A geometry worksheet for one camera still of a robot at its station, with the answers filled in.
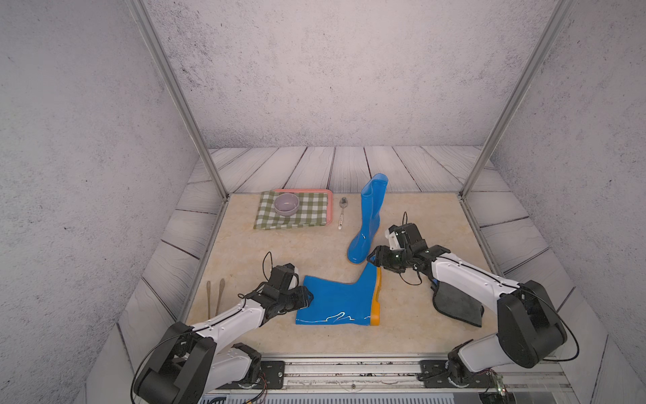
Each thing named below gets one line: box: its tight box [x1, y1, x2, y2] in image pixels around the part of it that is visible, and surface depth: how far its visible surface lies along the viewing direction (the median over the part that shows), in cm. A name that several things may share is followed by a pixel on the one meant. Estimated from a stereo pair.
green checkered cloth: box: [253, 191, 329, 230], surface depth 114 cm
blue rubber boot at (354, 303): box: [296, 262, 382, 326], surface depth 84 cm
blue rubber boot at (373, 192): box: [347, 173, 390, 265], surface depth 97 cm
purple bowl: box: [273, 192, 301, 217], surface depth 115 cm
